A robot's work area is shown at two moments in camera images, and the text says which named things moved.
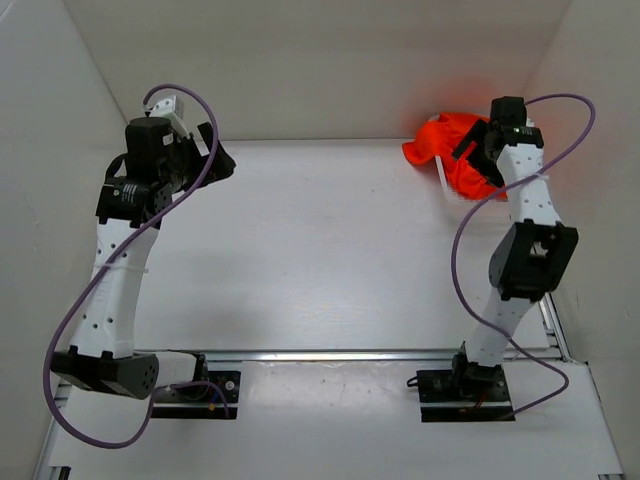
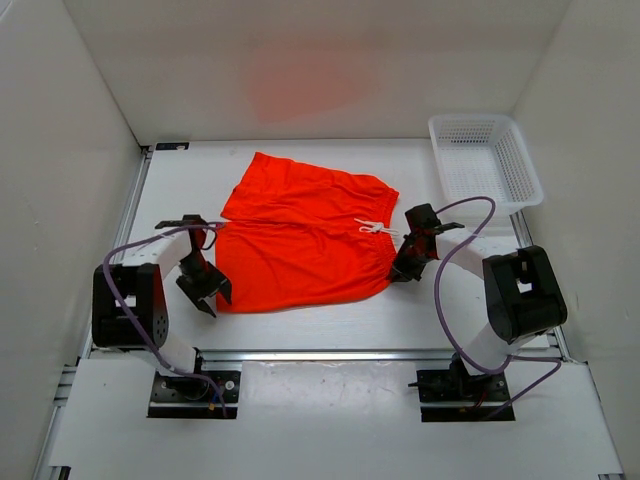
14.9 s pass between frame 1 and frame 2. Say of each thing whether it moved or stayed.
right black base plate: stayed
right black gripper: moved
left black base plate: stayed
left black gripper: moved
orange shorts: moved
